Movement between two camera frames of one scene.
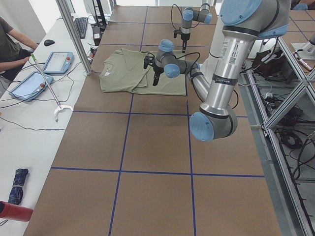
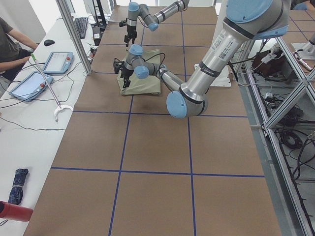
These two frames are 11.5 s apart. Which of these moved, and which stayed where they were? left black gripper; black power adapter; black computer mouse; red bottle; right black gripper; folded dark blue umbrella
Moved: right black gripper; left black gripper
Stayed: red bottle; black power adapter; black computer mouse; folded dark blue umbrella
